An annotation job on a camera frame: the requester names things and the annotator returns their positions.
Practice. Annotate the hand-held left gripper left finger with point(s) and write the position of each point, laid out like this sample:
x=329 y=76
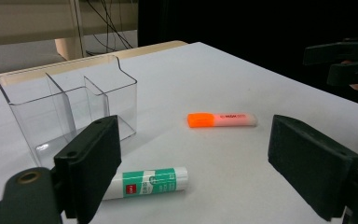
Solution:
x=90 y=161

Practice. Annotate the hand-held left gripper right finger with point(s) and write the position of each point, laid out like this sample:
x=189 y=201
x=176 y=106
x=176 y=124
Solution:
x=310 y=165

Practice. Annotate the green and white glue stick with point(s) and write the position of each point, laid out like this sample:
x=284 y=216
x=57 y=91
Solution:
x=149 y=183

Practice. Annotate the clear acrylic pen holder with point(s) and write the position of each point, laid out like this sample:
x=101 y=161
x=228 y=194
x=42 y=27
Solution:
x=28 y=93

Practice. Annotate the orange highlighter pen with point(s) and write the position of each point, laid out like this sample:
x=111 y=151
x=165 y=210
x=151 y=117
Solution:
x=217 y=120

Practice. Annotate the black curtain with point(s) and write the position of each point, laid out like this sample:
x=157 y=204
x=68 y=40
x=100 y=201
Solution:
x=245 y=28

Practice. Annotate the light wooden bench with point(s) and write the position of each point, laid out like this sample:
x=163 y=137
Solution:
x=28 y=21

